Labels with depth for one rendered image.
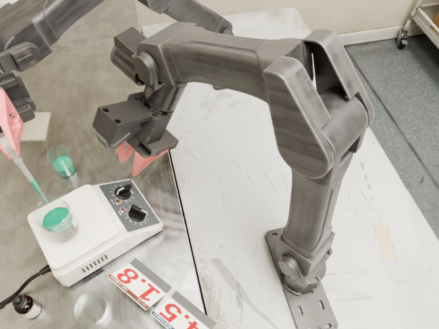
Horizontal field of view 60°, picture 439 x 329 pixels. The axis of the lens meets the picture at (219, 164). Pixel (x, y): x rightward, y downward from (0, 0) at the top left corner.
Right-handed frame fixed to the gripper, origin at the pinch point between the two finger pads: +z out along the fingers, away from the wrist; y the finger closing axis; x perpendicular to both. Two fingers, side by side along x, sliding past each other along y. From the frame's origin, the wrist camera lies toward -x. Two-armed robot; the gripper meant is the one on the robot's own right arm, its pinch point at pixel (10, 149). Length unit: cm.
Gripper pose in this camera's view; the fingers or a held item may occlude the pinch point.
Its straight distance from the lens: 51.3
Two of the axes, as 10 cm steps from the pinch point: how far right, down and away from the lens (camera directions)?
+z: 5.8, 6.8, -4.4
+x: -0.4, 5.6, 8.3
